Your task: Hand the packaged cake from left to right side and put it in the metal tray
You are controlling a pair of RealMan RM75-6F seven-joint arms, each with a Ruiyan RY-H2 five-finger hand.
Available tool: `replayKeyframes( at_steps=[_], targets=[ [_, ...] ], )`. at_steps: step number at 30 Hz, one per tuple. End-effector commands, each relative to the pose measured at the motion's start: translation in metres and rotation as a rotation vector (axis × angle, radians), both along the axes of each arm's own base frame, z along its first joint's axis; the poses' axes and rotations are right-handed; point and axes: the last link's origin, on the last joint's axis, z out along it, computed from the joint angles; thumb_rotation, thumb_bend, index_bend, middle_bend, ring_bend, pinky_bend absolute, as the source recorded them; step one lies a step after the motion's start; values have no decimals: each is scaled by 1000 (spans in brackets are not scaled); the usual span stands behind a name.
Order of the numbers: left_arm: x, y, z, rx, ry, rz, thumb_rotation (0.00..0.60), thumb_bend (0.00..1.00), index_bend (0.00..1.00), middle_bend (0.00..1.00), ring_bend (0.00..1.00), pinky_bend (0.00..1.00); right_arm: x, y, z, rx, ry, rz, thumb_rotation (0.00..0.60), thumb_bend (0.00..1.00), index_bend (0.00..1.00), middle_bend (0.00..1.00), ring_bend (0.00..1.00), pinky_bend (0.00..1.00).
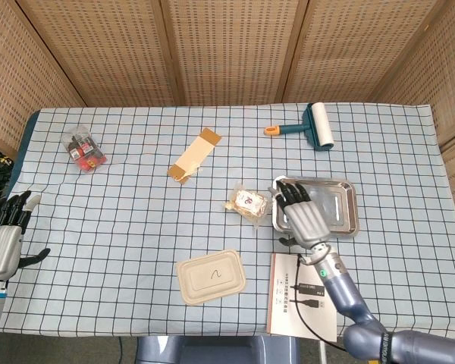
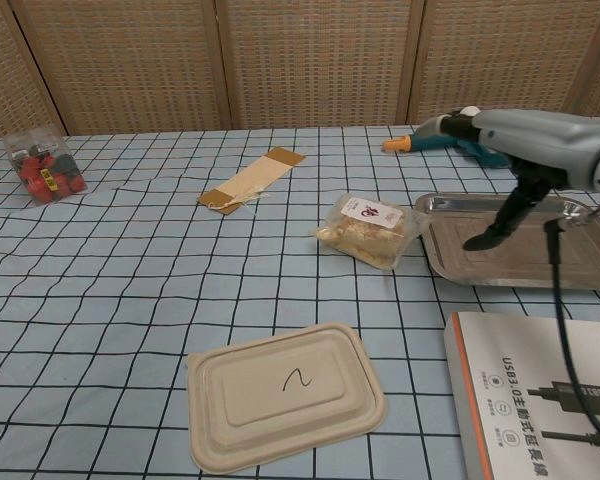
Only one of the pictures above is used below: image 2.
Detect flat brown cardboard piece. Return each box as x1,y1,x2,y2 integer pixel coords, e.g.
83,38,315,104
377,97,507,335
196,147,307,218

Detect black grey right robot hand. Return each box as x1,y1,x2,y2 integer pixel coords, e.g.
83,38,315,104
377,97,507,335
415,106,600,252

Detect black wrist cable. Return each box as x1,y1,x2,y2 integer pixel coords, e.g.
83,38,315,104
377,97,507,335
543,180,600,454

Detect clear box with red items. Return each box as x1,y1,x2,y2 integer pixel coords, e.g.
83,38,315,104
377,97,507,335
3,128,89,208

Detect clear bag of snacks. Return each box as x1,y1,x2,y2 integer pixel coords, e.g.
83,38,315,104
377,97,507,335
308,192,429,273

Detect beige paper pulp lid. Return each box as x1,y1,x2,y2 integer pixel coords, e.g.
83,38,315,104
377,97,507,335
185,322,388,476

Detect teal lint roller orange tip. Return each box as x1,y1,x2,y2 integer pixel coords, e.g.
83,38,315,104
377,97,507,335
382,106,512,169

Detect rectangular stainless steel tray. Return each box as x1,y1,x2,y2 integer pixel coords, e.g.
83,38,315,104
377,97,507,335
413,192,600,292

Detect woven rattan folding screen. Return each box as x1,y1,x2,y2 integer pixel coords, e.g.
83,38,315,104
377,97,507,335
0,0,600,145

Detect white USB cable box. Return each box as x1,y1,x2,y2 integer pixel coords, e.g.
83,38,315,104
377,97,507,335
443,309,600,480

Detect blue checked tablecloth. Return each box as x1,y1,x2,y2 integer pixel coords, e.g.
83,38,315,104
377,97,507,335
0,122,600,480

